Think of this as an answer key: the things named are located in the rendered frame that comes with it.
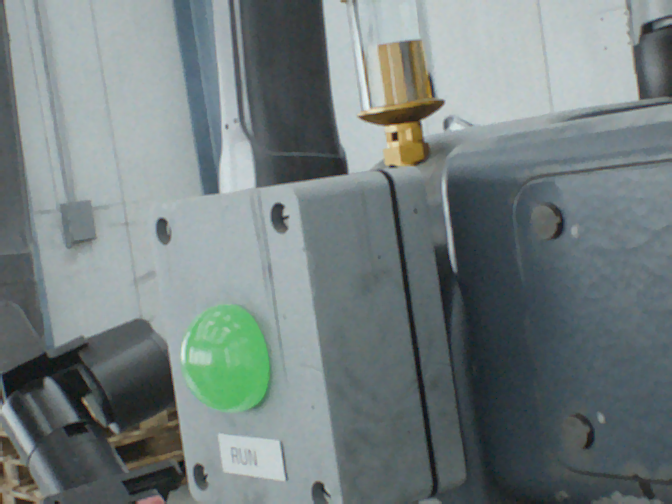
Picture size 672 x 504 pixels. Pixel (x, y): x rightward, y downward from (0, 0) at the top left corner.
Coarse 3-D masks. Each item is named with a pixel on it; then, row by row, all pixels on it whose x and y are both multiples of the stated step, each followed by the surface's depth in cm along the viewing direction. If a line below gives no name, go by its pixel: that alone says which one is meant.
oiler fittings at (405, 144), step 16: (368, 112) 41; (384, 112) 41; (400, 112) 41; (416, 112) 41; (432, 112) 41; (384, 128) 42; (400, 128) 41; (416, 128) 41; (400, 144) 41; (416, 144) 41; (400, 160) 41; (416, 160) 41
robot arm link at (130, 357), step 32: (0, 320) 95; (0, 352) 93; (32, 352) 94; (64, 352) 95; (96, 352) 97; (128, 352) 96; (160, 352) 96; (0, 384) 95; (128, 384) 95; (160, 384) 95; (128, 416) 95
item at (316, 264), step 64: (256, 192) 34; (320, 192) 33; (384, 192) 35; (192, 256) 37; (256, 256) 35; (320, 256) 33; (384, 256) 34; (192, 320) 38; (256, 320) 35; (320, 320) 33; (384, 320) 34; (320, 384) 33; (384, 384) 34; (448, 384) 36; (192, 448) 39; (320, 448) 34; (384, 448) 34; (448, 448) 36
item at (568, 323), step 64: (512, 128) 40; (576, 128) 33; (640, 128) 31; (448, 192) 36; (512, 192) 34; (576, 192) 32; (640, 192) 31; (448, 256) 37; (512, 256) 35; (576, 256) 33; (640, 256) 31; (448, 320) 36; (512, 320) 35; (576, 320) 33; (640, 320) 31; (512, 384) 35; (576, 384) 33; (640, 384) 32; (512, 448) 36; (576, 448) 33; (640, 448) 32
